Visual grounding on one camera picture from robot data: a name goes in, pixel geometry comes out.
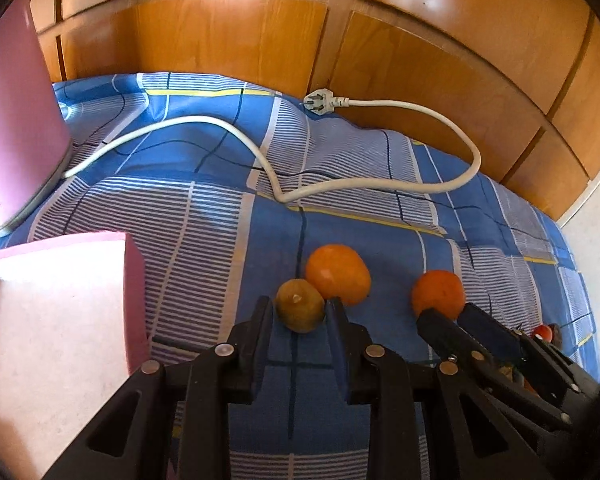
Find white power cable with plug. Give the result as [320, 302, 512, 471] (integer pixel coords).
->
[61, 88, 484, 205]

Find pink shallow tray box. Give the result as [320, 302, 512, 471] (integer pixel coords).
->
[0, 231, 149, 479]

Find large orange fruit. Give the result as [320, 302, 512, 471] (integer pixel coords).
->
[304, 244, 372, 307]

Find yellow-green round fruit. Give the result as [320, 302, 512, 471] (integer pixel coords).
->
[274, 278, 325, 334]

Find blue plaid tablecloth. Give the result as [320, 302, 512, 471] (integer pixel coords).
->
[0, 71, 600, 480]

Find wooden wall cabinet panels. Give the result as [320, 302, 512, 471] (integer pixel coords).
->
[30, 0, 600, 218]

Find small red fruit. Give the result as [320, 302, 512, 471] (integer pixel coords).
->
[531, 324, 554, 342]

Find pink electric kettle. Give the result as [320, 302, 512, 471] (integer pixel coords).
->
[0, 0, 71, 237]

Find small orange tangerine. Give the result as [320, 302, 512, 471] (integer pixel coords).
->
[411, 270, 466, 321]

